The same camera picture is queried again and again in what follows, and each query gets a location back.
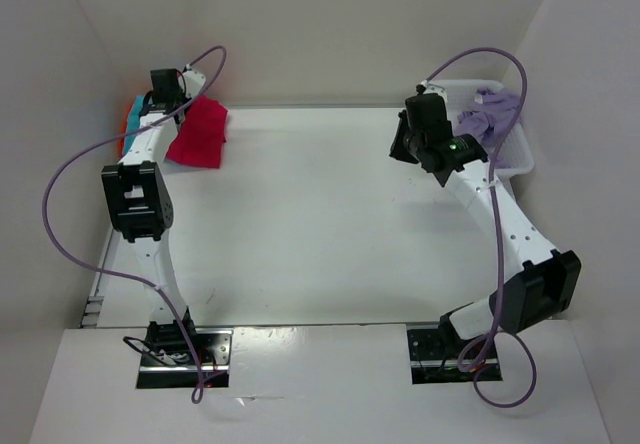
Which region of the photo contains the cyan t shirt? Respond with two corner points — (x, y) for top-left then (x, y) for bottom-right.
(120, 94), (147, 156)

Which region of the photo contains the orange t shirt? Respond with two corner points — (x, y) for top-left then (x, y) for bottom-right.
(116, 100), (135, 157)

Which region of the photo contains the magenta t shirt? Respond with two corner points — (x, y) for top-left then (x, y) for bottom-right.
(165, 97), (228, 169)

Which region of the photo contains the lavender t shirt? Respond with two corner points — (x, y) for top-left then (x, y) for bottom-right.
(454, 87), (520, 148)

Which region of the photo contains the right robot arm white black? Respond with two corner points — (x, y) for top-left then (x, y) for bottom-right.
(390, 93), (582, 357)

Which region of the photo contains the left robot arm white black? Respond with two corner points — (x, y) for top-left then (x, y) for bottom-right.
(101, 126), (200, 366)

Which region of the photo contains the white plastic basket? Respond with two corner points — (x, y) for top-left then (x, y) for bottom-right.
(429, 79), (534, 180)

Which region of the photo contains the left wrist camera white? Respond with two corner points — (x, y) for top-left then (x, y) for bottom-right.
(179, 67), (207, 99)

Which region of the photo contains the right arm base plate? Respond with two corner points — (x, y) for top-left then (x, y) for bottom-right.
(406, 323), (502, 385)

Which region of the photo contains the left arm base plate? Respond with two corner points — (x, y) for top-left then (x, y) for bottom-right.
(128, 328), (233, 390)

